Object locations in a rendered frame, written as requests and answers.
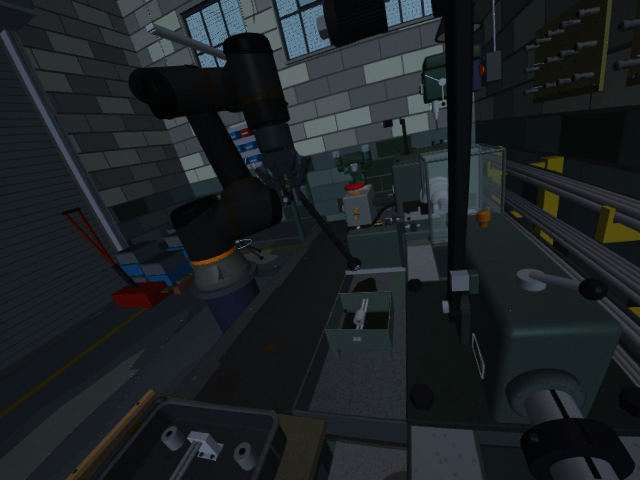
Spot clear guard box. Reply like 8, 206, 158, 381
418, 143, 507, 247

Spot brown pegboard with tools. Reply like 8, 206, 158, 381
523, 0, 614, 105

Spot white bearing block with rod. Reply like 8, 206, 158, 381
169, 430, 222, 480

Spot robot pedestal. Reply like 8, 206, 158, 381
205, 279, 262, 334

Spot grey control box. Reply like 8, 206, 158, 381
341, 185, 375, 227

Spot window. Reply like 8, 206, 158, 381
275, 0, 437, 63
180, 3, 230, 70

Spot long black lever with ball knob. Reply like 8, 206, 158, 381
294, 188, 363, 268

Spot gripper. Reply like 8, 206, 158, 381
253, 148, 312, 200

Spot white square block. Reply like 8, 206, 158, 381
449, 269, 480, 294

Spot blue stacked crates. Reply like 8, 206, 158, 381
115, 236, 195, 289

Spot green tote with cradle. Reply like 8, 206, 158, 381
323, 291, 395, 359

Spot green lathe body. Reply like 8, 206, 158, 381
292, 145, 640, 480

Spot red pallet truck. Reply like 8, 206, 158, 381
61, 208, 169, 310

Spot white toothed bar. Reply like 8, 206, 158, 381
345, 265, 407, 276

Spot blue and white wall bins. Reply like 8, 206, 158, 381
228, 125, 264, 167

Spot grey lever with black knob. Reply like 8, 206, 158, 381
515, 268, 608, 301

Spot green bench grinder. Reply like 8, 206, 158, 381
333, 144, 374, 182

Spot black upright post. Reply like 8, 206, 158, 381
444, 0, 475, 324

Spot black ribbed lamp head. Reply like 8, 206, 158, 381
316, 0, 392, 50

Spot black hex bolt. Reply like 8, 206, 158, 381
409, 383, 435, 408

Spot grey wall switch box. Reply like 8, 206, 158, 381
485, 49, 503, 84

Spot black split collar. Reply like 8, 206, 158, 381
519, 418, 637, 480

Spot dark box with red button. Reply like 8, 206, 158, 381
471, 43, 487, 93

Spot grey roller door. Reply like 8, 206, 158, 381
0, 29, 126, 374

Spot green drill press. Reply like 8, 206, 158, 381
418, 53, 450, 122

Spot white bar stock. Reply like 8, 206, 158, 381
523, 387, 609, 480

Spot grey tube lamp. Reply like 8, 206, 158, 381
145, 21, 227, 60

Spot brown wooden board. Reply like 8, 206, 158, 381
72, 388, 157, 480

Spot white chuck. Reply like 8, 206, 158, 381
425, 175, 450, 221

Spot yellow bar rack with pipes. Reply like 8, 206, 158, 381
487, 154, 640, 351

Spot dark grey parts tray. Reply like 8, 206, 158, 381
92, 397, 288, 480

